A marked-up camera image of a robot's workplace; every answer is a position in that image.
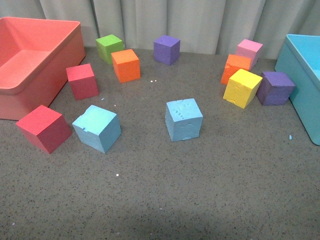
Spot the red foam cube front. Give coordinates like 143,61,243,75
16,105,72,154

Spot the dark red foam cube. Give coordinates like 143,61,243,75
66,63,100,100

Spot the yellow foam cube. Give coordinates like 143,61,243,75
223,69,263,109

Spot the purple foam cube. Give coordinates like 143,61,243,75
256,71,296,106
153,35,181,66

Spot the green foam cube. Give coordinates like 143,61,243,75
95,34,124,65

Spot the pink plastic bin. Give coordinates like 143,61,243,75
0,17,86,120

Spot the pink foam cube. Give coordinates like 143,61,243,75
235,39,263,70

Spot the purple foam cube rear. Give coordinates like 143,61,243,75
153,35,181,66

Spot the orange foam cube right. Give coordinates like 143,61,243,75
220,54,251,85

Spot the light blue base cube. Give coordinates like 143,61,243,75
165,98,203,142

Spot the orange foam cube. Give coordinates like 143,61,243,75
111,49,141,83
220,54,251,85

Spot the orange foam cube left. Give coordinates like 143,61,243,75
111,49,141,83

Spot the light blue plastic bin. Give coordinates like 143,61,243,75
275,34,320,145

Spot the purple foam cube right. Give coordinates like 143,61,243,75
256,71,296,106

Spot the light blue foam cube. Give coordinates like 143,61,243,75
72,105,121,153

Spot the white curtain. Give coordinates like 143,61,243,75
0,0,320,59

